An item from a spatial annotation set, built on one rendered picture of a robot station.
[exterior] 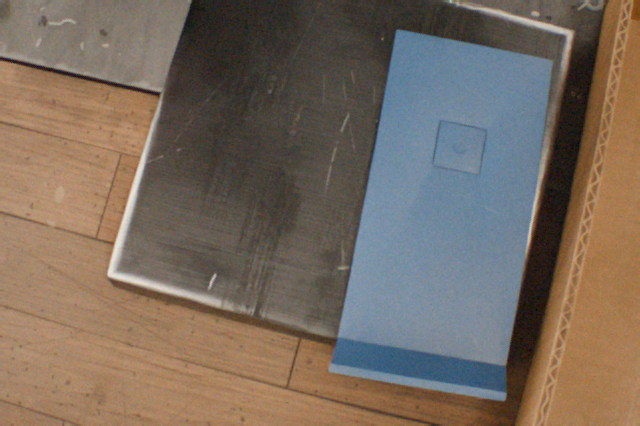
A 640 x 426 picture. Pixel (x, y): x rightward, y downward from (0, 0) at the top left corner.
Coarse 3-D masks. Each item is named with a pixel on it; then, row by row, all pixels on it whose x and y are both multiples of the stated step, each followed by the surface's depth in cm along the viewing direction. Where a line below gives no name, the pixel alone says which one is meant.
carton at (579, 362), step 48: (624, 0) 53; (624, 48) 52; (624, 96) 58; (624, 144) 58; (576, 192) 54; (624, 192) 57; (576, 240) 50; (624, 240) 57; (576, 288) 50; (624, 288) 56; (576, 336) 56; (624, 336) 55; (528, 384) 54; (576, 384) 55; (624, 384) 55
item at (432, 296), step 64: (448, 64) 57; (512, 64) 57; (384, 128) 56; (512, 128) 56; (384, 192) 55; (448, 192) 55; (512, 192) 55; (384, 256) 55; (448, 256) 55; (512, 256) 55; (384, 320) 54; (448, 320) 54; (512, 320) 54; (448, 384) 51
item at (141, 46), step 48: (0, 0) 61; (48, 0) 61; (96, 0) 61; (144, 0) 61; (480, 0) 60; (528, 0) 60; (576, 0) 60; (0, 48) 60; (48, 48) 60; (96, 48) 60; (144, 48) 60; (576, 48) 59; (576, 96) 59; (576, 144) 58
